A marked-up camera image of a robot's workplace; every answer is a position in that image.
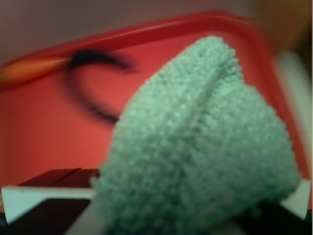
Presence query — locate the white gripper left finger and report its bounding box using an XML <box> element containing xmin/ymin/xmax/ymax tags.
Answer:
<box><xmin>1</xmin><ymin>168</ymin><xmax>103</xmax><ymax>235</ymax></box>

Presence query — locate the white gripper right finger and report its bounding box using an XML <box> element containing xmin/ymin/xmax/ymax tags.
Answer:
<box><xmin>280</xmin><ymin>179</ymin><xmax>311</xmax><ymax>220</ymax></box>

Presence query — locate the light blue cloth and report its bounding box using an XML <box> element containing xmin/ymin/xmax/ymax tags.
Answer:
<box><xmin>91</xmin><ymin>36</ymin><xmax>301</xmax><ymax>235</ymax></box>

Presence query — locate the orange plastic tray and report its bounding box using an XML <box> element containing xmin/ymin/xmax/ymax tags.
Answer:
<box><xmin>0</xmin><ymin>11</ymin><xmax>310</xmax><ymax>187</ymax></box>

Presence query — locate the orange toy carrot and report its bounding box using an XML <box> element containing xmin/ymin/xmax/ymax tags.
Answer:
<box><xmin>0</xmin><ymin>58</ymin><xmax>70</xmax><ymax>85</ymax></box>

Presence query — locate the navy blue rope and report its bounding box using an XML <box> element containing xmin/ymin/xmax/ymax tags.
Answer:
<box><xmin>64</xmin><ymin>49</ymin><xmax>137</xmax><ymax>124</ymax></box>

